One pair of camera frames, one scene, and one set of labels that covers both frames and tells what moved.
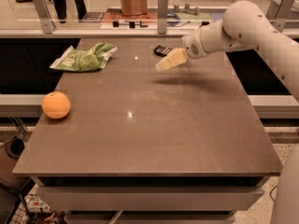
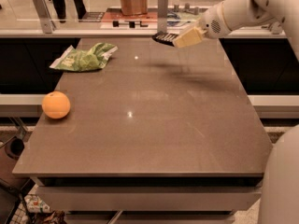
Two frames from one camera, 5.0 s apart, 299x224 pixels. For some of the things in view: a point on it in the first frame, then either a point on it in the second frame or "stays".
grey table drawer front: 148,198 stays
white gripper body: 192,46 → 211,24
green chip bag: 84,61 stays
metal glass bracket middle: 163,4 stays
